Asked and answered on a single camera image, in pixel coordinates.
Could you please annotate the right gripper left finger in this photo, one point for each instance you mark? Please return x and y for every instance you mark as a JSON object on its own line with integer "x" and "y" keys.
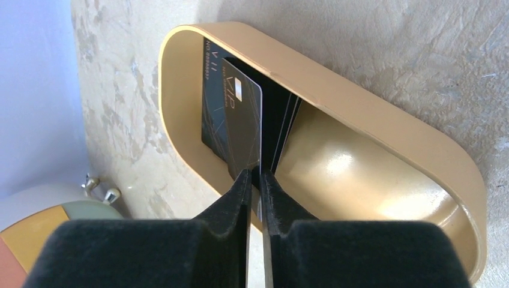
{"x": 209, "y": 250}

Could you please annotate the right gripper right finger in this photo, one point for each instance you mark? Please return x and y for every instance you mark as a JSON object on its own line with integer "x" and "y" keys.
{"x": 303, "y": 251}

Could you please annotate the black card stack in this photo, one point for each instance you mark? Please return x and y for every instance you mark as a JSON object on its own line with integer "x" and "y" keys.
{"x": 278, "y": 109}

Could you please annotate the orange oval tray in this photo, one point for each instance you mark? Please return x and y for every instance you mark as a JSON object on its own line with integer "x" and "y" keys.
{"x": 350, "y": 155}

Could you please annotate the white round mini drawer chest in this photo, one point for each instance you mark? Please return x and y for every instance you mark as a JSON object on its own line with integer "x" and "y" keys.
{"x": 30, "y": 216}

